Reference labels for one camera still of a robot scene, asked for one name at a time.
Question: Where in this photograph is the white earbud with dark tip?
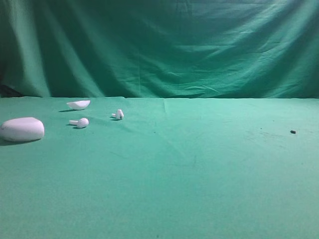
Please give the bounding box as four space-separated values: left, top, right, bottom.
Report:
111 109 124 120

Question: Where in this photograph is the white earbud case lid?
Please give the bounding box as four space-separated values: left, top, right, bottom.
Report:
66 100 91 111

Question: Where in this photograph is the green table cloth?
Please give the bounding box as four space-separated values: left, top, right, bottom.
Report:
0 97 319 239

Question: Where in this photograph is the green backdrop cloth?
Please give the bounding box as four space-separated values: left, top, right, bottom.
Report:
0 0 319 98

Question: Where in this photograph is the white earbud case base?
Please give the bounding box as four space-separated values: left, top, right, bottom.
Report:
0 117 45 142

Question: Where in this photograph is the white earbud near case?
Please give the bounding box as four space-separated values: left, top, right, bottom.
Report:
69 118 89 128

